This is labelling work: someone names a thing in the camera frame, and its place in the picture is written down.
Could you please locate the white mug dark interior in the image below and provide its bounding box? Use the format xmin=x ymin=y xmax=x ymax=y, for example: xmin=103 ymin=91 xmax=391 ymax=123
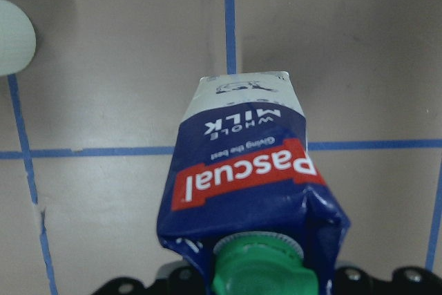
xmin=1 ymin=0 xmax=37 ymax=77

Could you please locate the blue white milk carton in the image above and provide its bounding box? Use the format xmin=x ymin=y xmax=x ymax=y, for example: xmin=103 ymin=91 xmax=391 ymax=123
xmin=157 ymin=71 xmax=349 ymax=294

